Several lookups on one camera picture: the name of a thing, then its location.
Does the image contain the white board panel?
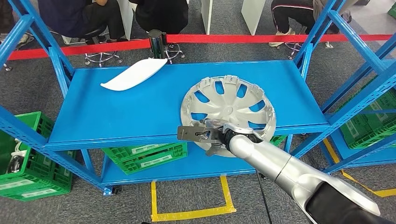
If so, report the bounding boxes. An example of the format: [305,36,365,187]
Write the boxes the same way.
[241,0,267,36]
[201,0,213,35]
[117,0,134,41]

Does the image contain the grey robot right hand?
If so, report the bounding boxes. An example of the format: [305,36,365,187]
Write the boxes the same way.
[193,118,237,157]

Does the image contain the silver plastic wheel cover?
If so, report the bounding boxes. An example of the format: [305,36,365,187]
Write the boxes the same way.
[180,75,277,158]

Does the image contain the blue metal shelf rack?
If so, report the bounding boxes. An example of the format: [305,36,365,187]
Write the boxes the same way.
[320,31,396,174]
[0,0,396,196]

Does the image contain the white curved plastic part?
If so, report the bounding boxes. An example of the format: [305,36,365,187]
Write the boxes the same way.
[100,57,168,92]

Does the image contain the white device in crate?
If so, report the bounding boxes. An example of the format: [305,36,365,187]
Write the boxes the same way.
[6,139,27,174]

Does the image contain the black barrier post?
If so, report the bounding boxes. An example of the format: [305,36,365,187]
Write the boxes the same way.
[148,29,168,59]

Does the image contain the folded green plastic crate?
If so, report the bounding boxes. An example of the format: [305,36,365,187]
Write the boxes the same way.
[101,142,186,161]
[119,145,188,175]
[269,134,288,147]

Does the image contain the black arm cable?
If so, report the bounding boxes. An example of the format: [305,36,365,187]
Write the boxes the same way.
[255,170,273,224]

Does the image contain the red barrier belt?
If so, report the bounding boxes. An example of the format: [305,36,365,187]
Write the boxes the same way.
[7,34,394,61]

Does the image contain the person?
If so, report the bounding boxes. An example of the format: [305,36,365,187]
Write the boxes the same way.
[268,0,354,48]
[128,0,189,35]
[37,0,127,44]
[0,0,35,50]

